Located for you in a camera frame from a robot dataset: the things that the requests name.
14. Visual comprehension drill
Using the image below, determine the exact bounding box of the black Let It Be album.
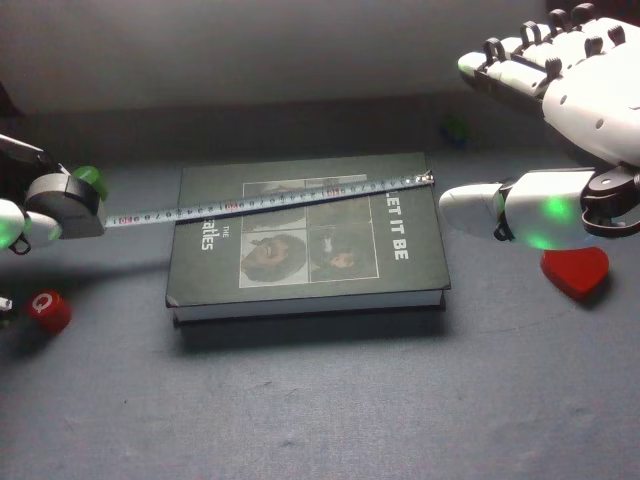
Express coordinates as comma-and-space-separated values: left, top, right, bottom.
165, 152, 452, 326

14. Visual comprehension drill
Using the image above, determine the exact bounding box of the red cylinder block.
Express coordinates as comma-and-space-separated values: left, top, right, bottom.
25, 289, 72, 335

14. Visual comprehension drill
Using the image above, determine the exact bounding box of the grey tape measure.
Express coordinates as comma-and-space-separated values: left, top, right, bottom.
23, 168, 435, 242

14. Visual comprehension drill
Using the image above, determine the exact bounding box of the grey table cloth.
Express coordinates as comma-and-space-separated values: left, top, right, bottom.
0, 107, 640, 480

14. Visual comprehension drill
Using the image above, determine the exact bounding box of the blue and green block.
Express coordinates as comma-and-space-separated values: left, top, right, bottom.
439, 114, 472, 149

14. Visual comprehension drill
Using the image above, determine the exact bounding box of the green cylinder block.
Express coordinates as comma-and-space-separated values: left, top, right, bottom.
69, 165, 109, 204

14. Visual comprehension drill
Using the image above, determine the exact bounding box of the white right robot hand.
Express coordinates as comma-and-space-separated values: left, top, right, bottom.
437, 2, 640, 252

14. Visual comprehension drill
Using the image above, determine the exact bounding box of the red heart block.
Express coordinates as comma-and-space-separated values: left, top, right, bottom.
539, 246, 610, 302

